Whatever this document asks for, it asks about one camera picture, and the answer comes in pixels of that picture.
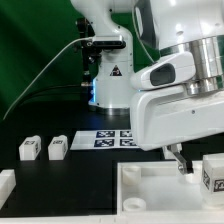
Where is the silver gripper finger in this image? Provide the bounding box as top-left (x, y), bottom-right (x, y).
top-left (167, 144), bottom-right (194, 175)

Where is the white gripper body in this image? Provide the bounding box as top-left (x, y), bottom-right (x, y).
top-left (130, 85), bottom-right (224, 151)

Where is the white square tabletop tray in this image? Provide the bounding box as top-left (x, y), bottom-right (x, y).
top-left (117, 161), bottom-right (224, 224)

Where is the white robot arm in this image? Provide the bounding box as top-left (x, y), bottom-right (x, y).
top-left (70, 0), bottom-right (224, 174)

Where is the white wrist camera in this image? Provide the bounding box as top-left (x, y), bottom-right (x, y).
top-left (130, 51), bottom-right (196, 90)

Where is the white marker base plate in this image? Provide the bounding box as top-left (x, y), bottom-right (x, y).
top-left (71, 129), bottom-right (137, 150)

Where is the white camera cable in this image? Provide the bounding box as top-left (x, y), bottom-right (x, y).
top-left (2, 37), bottom-right (94, 121)

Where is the black cable on table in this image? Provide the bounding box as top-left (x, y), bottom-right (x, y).
top-left (13, 83), bottom-right (91, 108)

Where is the white left obstacle bracket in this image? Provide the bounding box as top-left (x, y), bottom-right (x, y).
top-left (0, 169), bottom-right (16, 209)

